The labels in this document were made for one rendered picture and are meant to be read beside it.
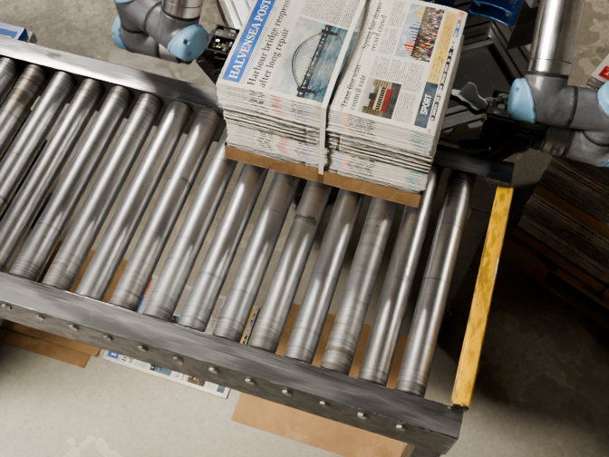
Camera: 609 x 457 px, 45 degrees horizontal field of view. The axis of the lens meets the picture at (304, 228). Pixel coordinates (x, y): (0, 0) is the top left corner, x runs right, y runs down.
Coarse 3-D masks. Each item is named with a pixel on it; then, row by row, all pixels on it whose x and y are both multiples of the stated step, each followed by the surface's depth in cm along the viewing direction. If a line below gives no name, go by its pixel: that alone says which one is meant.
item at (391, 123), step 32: (384, 0) 130; (416, 0) 130; (384, 32) 126; (416, 32) 126; (448, 32) 126; (384, 64) 122; (416, 64) 122; (448, 64) 122; (352, 96) 119; (384, 96) 119; (416, 96) 119; (448, 96) 126; (352, 128) 120; (384, 128) 118; (416, 128) 116; (352, 160) 129; (384, 160) 125; (416, 160) 123; (416, 192) 131
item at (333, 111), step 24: (360, 0) 131; (360, 24) 127; (336, 48) 124; (360, 48) 124; (312, 96) 119; (336, 96) 119; (312, 120) 122; (336, 120) 120; (312, 144) 128; (336, 144) 126; (336, 168) 132
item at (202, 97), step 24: (0, 48) 154; (24, 48) 154; (48, 48) 154; (48, 72) 154; (72, 72) 151; (96, 72) 151; (120, 72) 151; (144, 72) 151; (72, 96) 159; (168, 96) 148; (192, 96) 148; (216, 96) 148; (192, 120) 153; (456, 168) 140; (480, 168) 140; (504, 168) 140; (480, 192) 144
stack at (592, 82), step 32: (608, 64) 149; (576, 160) 168; (576, 192) 176; (608, 192) 168; (544, 224) 195; (576, 224) 185; (608, 224) 177; (512, 256) 215; (544, 256) 207; (576, 256) 194; (608, 256) 186; (576, 288) 204; (608, 288) 195; (608, 320) 208
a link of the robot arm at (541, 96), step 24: (552, 0) 127; (576, 0) 126; (552, 24) 127; (576, 24) 128; (552, 48) 128; (528, 72) 131; (552, 72) 128; (528, 96) 130; (552, 96) 129; (576, 96) 129; (528, 120) 132; (552, 120) 131
